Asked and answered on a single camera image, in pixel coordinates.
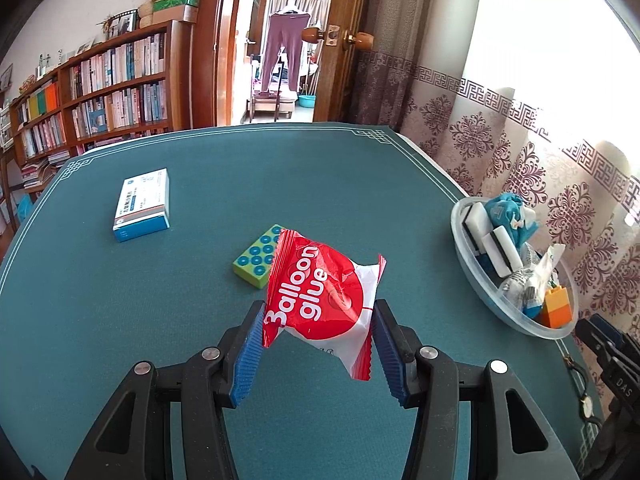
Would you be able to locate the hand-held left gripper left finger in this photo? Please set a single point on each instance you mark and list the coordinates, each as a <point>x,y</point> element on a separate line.
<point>247,355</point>

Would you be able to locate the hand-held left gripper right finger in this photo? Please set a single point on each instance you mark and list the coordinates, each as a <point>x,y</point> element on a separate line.
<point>387,355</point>

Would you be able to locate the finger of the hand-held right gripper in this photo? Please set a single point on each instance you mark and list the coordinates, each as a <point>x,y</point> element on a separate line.
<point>612,332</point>
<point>597,347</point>

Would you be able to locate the yellow and orange toy block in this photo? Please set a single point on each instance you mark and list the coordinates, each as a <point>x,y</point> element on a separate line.
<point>556,307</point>

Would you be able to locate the red and white packet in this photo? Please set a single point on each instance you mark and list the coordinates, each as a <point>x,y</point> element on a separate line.
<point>310,290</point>

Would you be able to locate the clear plastic packet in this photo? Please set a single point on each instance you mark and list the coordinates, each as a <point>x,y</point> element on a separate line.
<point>537,272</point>

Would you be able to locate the clear plastic bowl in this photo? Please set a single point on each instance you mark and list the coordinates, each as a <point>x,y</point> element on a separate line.
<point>492,305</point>

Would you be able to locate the white sponge black stripe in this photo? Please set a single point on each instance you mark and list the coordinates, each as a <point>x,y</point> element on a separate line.
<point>477,222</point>
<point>502,252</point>

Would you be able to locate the blue snack packet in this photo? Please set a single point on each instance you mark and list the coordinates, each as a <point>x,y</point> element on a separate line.
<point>510,215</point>

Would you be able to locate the green toy block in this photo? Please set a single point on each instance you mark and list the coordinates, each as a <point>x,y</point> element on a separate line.
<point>250,265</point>

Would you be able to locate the blue and white box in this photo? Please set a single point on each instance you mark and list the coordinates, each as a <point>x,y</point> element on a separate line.
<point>142,200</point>

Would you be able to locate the patterned curtain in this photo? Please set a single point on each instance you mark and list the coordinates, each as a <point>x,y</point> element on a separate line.
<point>500,125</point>

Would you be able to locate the blue basin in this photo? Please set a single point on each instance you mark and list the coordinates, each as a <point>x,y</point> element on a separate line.
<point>307,101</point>

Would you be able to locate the wooden door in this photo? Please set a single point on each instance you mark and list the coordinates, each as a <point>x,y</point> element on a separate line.
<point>340,85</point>

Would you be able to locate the rows of books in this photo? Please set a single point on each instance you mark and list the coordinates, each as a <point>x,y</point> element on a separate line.
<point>115,105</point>

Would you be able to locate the wooden bookshelf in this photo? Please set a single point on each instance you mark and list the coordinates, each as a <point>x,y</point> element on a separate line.
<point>177,75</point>

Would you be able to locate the hanging purple pants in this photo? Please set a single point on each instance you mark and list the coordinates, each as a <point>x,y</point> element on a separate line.
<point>285,45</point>

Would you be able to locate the wooden door knob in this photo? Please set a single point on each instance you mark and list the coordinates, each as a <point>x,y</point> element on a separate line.
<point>312,35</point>
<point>360,41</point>

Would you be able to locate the beige box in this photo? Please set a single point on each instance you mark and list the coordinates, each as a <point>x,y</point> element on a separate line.
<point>172,15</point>

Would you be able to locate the green box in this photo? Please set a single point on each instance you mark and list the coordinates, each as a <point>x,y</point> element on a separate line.
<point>172,2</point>

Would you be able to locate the wooden door frame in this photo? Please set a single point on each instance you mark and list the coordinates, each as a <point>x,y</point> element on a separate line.
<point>220,45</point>

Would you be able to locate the picture frame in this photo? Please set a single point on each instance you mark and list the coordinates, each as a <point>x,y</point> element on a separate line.
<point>122,22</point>

